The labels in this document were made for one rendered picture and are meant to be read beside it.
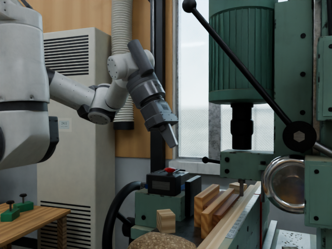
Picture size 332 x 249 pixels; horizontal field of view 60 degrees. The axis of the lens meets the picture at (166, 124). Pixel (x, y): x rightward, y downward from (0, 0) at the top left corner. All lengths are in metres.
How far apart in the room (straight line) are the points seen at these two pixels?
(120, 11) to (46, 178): 1.34
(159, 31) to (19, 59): 1.79
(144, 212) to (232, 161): 0.27
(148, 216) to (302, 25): 0.59
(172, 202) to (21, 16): 0.52
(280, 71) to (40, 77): 0.51
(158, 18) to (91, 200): 1.38
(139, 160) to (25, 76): 1.88
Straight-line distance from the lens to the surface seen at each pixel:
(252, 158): 0.75
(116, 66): 0.78
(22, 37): 0.44
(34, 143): 0.44
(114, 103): 0.95
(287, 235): 1.01
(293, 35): 0.73
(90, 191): 2.14
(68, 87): 1.00
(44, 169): 2.37
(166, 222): 0.67
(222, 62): 0.73
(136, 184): 0.93
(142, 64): 0.76
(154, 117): 0.71
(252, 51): 0.72
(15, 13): 0.45
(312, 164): 0.58
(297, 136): 0.61
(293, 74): 0.71
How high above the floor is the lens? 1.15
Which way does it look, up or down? 1 degrees down
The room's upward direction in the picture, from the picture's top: straight up
